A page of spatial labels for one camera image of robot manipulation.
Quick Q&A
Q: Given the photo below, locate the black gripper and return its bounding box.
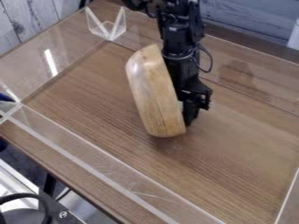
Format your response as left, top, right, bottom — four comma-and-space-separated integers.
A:
172, 75, 212, 126

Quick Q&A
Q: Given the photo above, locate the brown wooden bowl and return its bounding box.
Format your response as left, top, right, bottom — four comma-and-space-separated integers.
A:
125, 44, 185, 137

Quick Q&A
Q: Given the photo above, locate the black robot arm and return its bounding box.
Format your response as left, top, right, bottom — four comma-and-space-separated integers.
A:
121, 0, 213, 126

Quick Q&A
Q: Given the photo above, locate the clear acrylic table fence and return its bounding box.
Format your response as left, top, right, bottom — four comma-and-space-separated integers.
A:
0, 0, 299, 224

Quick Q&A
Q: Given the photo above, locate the black table leg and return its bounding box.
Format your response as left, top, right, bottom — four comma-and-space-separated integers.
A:
42, 174, 57, 197

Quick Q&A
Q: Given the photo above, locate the clear acrylic corner bracket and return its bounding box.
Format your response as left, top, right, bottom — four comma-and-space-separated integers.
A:
85, 7, 126, 41

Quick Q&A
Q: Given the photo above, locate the black metal base plate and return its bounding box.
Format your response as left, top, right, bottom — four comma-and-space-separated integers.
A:
49, 200, 86, 224

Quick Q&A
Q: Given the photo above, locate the black cable bottom left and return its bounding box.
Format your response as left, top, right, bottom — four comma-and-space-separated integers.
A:
0, 192, 53, 224

